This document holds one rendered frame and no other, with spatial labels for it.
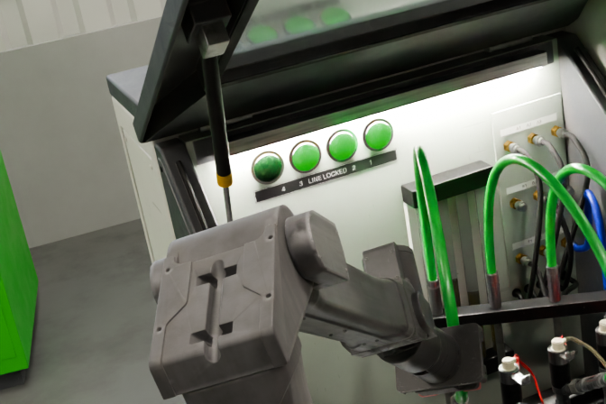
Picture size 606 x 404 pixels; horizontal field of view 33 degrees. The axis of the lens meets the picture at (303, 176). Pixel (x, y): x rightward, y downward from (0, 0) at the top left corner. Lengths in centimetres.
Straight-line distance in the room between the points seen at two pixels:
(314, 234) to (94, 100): 453
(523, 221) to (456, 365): 62
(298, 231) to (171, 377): 12
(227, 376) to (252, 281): 5
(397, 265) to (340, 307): 31
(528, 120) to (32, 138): 375
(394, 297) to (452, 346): 20
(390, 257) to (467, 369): 16
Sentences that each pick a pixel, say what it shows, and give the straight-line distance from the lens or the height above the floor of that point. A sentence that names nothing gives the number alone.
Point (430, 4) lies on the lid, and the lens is 132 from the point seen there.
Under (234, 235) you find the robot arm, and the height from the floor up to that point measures 163.
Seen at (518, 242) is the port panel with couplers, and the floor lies 113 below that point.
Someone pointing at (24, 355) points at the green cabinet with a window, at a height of 14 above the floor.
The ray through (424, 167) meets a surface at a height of 142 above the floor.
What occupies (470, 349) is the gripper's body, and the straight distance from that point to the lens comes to 112.
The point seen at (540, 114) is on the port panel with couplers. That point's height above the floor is 134.
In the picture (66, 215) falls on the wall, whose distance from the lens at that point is 526.
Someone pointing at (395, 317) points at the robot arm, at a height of 142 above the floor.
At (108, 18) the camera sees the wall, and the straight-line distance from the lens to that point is 506.
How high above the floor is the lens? 186
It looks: 20 degrees down
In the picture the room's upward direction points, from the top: 10 degrees counter-clockwise
